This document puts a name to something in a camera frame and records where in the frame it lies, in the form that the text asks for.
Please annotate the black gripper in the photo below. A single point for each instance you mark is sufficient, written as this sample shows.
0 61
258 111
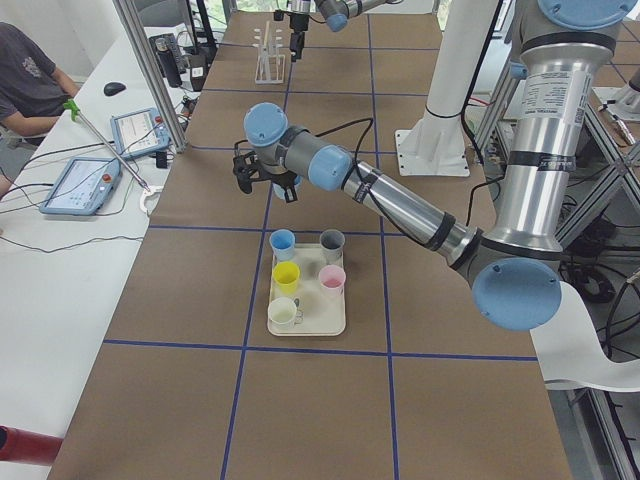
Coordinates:
283 180
299 23

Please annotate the light blue plastic cup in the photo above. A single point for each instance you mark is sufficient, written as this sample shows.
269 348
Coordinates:
297 180

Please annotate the grey plastic cup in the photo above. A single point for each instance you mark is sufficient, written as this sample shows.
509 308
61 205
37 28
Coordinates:
332 242

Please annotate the pink plastic cup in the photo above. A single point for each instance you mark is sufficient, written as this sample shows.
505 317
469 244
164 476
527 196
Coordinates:
332 279

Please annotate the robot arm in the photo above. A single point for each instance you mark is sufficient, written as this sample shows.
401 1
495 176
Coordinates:
336 15
511 269

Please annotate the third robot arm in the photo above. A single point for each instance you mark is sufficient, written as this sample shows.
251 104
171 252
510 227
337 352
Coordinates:
626 99

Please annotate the yellow plastic cup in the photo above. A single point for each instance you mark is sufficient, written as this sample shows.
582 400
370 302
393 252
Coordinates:
286 275

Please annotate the cream white plastic cup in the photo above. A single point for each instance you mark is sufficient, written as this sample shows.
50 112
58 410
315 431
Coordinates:
284 314

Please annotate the blue teach pendant far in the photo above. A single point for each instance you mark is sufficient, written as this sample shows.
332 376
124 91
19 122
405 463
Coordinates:
139 133

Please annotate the blue teach pendant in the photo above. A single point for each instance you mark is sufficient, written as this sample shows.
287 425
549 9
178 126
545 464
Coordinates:
139 133
83 187

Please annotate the cream plastic tray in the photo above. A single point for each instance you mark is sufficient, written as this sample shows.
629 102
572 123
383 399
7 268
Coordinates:
320 314

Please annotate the black computer mouse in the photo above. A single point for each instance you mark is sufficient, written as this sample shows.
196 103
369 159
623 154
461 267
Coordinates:
113 88

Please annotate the blue teach pendant near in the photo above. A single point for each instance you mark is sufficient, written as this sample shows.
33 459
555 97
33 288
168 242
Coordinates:
83 187

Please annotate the metal reacher grabber tool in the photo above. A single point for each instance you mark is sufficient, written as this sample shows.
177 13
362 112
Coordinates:
148 191

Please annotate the seated person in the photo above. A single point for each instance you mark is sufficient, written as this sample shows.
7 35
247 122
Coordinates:
33 88

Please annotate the red cylinder object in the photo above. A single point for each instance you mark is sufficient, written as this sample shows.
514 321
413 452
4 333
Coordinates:
27 447

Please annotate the white wire cup rack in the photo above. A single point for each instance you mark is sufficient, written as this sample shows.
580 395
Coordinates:
271 61

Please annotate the aluminium frame post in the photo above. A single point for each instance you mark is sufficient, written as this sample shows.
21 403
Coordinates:
146 59

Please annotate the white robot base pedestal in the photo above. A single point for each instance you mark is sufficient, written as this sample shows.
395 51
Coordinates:
435 146

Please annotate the aluminium frame table structure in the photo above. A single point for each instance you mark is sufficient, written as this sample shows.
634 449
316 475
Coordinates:
582 370

